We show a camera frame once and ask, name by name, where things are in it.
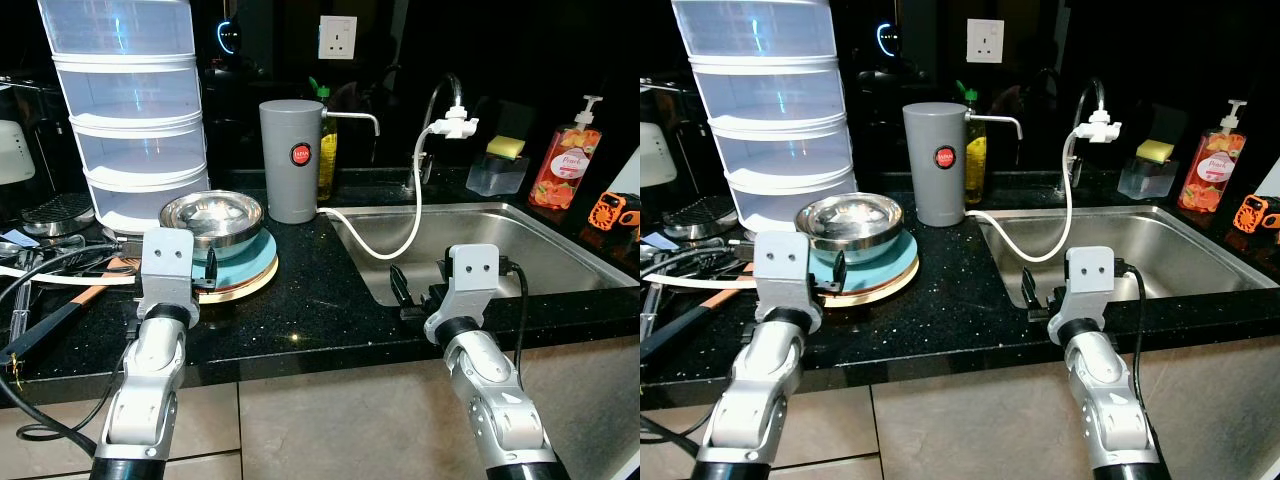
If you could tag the teal plate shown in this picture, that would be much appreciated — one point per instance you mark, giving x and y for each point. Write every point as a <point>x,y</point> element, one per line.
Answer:
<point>250,265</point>
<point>885,268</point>

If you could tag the cream floral plate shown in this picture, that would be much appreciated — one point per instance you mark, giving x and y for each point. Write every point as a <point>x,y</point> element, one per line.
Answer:
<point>880,293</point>
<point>250,292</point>

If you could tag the stainless steel bowl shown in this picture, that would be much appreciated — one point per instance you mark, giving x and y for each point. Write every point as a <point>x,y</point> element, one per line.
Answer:
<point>212,218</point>
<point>850,220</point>

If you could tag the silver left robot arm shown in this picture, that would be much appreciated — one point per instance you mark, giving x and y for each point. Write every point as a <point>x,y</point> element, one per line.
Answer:
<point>150,385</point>
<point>760,390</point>

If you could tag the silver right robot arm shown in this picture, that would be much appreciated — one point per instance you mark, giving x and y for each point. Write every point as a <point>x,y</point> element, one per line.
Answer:
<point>495,400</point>
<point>1110,400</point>

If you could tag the white kitchen appliance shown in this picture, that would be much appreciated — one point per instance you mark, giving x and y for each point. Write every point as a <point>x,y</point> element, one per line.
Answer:
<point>654,155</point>
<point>14,152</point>

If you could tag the stainless steel sink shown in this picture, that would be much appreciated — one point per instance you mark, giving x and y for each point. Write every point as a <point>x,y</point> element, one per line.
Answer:
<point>1160,245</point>
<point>510,245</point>

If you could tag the clear plastic sponge holder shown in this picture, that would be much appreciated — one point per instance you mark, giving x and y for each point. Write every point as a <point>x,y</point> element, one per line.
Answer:
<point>495,178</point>
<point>1145,180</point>

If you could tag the grey water filter canister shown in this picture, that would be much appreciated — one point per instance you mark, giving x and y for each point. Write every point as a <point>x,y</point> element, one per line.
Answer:
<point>290,180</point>
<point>935,190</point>

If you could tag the yellow dish soap bottle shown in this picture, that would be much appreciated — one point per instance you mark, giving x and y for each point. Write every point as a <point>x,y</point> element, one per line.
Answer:
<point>327,160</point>
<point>976,165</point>

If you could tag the white flat strip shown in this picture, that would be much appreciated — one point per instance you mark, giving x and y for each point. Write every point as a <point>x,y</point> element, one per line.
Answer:
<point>70,278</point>
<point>690,283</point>

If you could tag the yellow sponge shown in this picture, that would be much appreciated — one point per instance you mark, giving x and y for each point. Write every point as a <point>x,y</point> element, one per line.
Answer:
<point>1156,150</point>
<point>507,147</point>

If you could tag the round metal perforated tray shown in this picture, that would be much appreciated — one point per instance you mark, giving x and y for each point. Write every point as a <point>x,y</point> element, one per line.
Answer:
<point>58,212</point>
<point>700,215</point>

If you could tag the white faucet diverter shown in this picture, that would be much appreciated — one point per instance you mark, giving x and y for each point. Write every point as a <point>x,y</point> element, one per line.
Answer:
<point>1098,127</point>
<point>455,124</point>

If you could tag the orange and black spatula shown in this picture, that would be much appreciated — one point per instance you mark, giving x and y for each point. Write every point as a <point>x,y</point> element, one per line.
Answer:
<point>60,318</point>
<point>690,325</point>

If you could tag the peach hand soap pump bottle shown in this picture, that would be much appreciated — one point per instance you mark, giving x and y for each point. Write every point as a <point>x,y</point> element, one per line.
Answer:
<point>563,165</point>
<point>1210,170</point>

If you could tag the white tiered plastic food cover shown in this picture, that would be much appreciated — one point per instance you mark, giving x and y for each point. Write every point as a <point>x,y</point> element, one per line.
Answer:
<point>765,110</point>
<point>130,110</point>

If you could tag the orange and black tool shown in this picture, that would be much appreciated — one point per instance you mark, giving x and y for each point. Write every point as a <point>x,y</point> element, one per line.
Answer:
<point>607,212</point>
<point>1252,214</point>

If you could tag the chrome sink faucet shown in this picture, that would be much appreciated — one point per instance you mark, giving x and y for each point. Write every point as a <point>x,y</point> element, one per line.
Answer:
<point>1088,92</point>
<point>438,88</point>

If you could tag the white board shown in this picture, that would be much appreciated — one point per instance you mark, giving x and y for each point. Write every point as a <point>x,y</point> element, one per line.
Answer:
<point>628,175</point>

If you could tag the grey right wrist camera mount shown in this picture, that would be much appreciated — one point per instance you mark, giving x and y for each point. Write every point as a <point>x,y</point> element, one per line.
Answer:
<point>472,275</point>
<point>1092,278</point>

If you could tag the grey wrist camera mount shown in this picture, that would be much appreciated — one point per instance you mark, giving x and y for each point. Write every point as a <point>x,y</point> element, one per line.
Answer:
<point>785,268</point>
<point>472,275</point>
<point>1092,278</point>
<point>167,262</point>

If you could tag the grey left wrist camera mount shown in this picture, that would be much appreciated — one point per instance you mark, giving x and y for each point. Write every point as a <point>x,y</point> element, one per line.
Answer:
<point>785,268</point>
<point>167,262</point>

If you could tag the white wall socket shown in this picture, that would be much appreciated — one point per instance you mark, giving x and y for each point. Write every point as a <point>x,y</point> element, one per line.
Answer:
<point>985,40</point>
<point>337,37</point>

